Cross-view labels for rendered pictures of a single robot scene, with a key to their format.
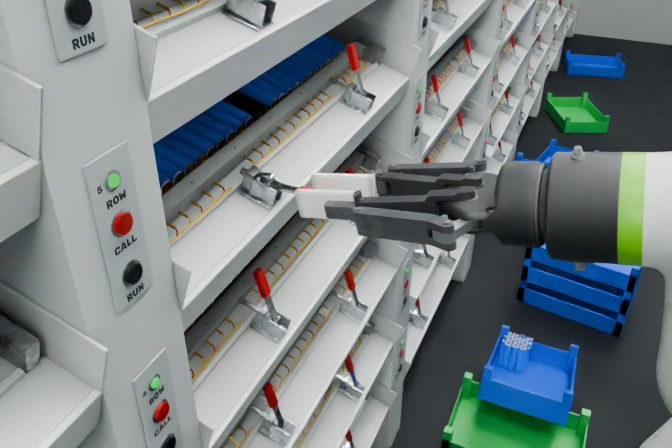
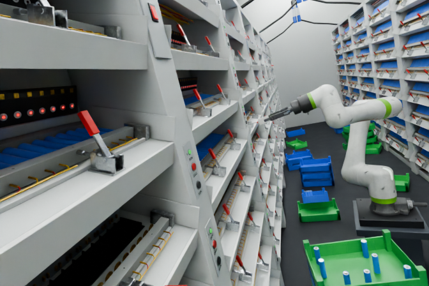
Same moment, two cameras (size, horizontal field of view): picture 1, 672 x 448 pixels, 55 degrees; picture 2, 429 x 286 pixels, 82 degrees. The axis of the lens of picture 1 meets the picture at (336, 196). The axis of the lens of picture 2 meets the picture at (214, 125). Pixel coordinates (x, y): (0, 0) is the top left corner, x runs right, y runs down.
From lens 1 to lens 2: 0.90 m
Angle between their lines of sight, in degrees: 23
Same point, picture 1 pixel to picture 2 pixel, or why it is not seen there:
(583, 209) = (304, 100)
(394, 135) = (261, 129)
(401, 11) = (255, 102)
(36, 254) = (236, 117)
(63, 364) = (240, 137)
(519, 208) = (295, 105)
